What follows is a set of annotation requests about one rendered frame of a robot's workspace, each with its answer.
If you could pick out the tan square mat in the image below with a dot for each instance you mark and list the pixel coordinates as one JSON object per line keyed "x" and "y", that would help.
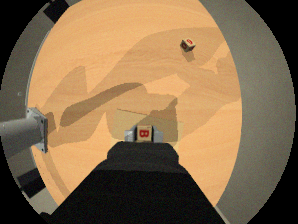
{"x": 124, "y": 120}

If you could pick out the beige letter block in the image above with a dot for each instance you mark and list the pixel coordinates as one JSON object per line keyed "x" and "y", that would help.
{"x": 187, "y": 44}
{"x": 144, "y": 132}

